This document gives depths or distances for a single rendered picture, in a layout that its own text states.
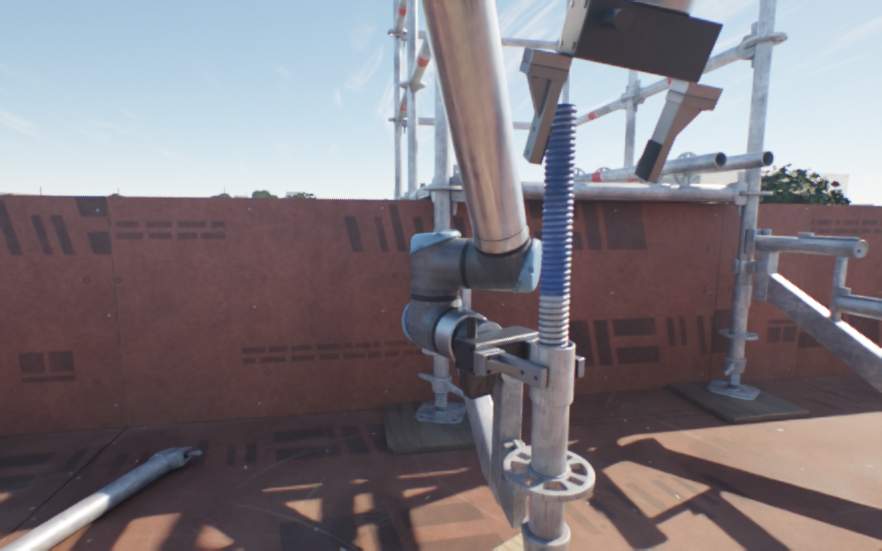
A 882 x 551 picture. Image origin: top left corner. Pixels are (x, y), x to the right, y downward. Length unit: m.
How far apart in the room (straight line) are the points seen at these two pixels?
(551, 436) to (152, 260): 1.27
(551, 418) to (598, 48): 0.43
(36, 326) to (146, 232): 0.41
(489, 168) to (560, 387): 0.30
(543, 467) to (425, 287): 0.34
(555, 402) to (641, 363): 1.26
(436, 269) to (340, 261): 0.72
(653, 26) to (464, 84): 0.21
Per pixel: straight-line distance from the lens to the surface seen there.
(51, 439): 1.77
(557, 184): 0.58
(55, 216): 1.67
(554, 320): 0.59
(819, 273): 2.32
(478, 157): 0.61
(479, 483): 1.20
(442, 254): 0.76
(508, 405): 0.79
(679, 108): 0.53
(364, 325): 1.48
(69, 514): 1.25
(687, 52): 0.51
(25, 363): 1.78
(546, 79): 0.47
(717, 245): 1.96
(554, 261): 0.58
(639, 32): 0.48
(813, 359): 2.39
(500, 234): 0.67
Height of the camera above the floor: 0.64
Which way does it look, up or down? 7 degrees down
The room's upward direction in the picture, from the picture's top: straight up
